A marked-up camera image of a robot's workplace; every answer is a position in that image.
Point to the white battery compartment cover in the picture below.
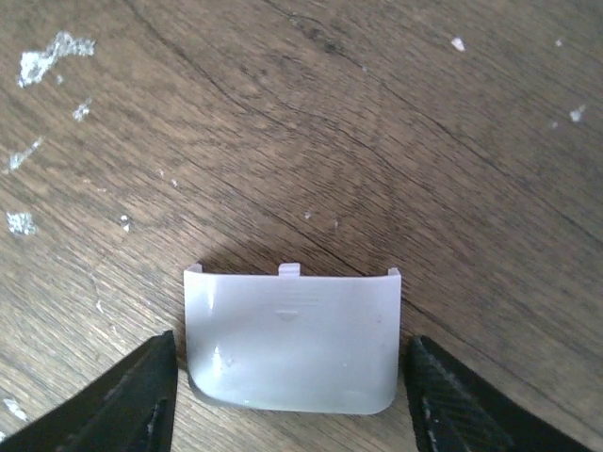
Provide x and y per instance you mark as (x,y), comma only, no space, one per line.
(293,343)

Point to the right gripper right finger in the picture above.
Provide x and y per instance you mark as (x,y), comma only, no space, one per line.
(454,409)

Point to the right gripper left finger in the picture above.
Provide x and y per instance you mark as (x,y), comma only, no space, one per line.
(131,407)

